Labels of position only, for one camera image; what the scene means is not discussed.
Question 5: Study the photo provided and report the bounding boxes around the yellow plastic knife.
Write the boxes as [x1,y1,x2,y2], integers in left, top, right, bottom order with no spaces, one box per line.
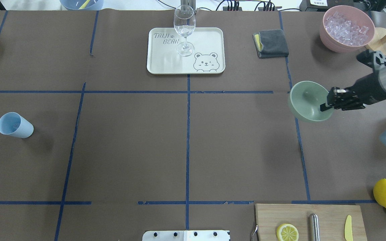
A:
[344,215,353,241]

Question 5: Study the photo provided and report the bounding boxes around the blue bin at back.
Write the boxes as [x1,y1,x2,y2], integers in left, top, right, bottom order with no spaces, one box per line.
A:
[59,0,104,11]

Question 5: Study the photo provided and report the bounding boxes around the yellow sponge in cloth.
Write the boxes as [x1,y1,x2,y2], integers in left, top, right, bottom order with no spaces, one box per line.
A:
[253,33,263,52]

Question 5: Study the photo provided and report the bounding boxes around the ice cubes in pink bowl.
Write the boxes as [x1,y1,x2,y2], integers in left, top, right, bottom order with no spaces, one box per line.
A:
[324,12,371,46]

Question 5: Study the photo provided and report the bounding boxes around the metal cylinder tool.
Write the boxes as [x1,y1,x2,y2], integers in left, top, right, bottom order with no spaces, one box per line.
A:
[309,213,320,241]

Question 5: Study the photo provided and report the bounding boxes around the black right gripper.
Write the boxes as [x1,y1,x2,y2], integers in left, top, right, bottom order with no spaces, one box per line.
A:
[320,87,366,112]

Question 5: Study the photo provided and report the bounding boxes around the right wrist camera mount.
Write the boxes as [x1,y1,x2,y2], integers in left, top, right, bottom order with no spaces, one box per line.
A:
[356,49,386,71]

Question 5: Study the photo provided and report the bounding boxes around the pink bowl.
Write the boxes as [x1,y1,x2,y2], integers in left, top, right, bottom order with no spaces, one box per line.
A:
[320,5,375,53]

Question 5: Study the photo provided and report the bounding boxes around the cutting board metal handle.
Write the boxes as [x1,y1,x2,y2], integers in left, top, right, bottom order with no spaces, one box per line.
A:
[250,225,258,241]

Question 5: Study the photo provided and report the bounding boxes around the light blue plastic cup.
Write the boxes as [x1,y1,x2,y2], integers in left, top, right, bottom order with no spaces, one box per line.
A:
[0,112,34,138]

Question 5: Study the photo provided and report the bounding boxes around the lemon half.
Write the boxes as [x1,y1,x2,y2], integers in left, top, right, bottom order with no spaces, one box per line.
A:
[276,223,299,241]

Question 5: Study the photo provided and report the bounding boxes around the grey folded cloth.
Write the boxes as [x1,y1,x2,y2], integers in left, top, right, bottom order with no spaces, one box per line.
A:
[252,29,288,59]

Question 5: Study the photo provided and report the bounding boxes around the black cables at back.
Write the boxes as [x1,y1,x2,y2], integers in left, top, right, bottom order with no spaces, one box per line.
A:
[156,0,302,12]

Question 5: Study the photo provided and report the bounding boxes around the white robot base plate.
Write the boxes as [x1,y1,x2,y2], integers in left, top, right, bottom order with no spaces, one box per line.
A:
[142,230,231,241]

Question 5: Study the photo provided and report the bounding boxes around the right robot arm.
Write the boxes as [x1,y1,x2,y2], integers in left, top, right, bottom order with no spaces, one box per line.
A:
[320,67,386,111]

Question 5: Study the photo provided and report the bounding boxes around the green bowl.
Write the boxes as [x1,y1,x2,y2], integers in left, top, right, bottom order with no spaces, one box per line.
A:
[288,81,334,123]

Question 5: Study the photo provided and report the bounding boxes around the clear wine glass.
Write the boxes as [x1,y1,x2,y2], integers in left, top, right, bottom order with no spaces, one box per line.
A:
[173,4,196,57]

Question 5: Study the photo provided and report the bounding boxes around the white bear tray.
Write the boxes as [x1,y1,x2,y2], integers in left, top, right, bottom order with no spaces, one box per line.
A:
[147,27,226,74]

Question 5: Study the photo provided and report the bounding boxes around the wooden cutting board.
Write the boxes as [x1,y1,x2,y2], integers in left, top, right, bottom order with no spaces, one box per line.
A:
[255,204,367,241]

